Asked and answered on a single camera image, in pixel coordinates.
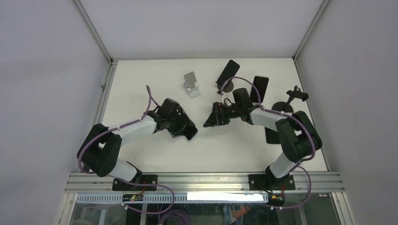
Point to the silver phone stand left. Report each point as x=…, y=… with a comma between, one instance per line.
x=190, y=85

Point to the black phone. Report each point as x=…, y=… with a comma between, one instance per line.
x=261, y=84
x=188, y=130
x=271, y=136
x=229, y=71

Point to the aluminium mounting rail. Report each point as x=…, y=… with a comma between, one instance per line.
x=317, y=182

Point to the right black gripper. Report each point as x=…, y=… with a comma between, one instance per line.
x=217, y=117

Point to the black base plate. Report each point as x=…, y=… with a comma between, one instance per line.
x=146, y=182
x=264, y=182

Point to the black round-base clamp stand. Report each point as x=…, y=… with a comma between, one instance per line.
x=296, y=93

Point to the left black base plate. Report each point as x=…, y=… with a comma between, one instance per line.
x=146, y=182

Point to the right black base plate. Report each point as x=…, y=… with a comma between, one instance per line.
x=264, y=182

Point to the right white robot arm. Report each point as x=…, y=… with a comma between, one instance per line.
x=297, y=136

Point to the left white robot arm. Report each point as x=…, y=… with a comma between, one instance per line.
x=99, y=153

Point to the white slotted cable duct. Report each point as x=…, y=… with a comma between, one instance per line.
x=190, y=197

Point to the black stand wooden base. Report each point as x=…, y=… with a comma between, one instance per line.
x=228, y=87

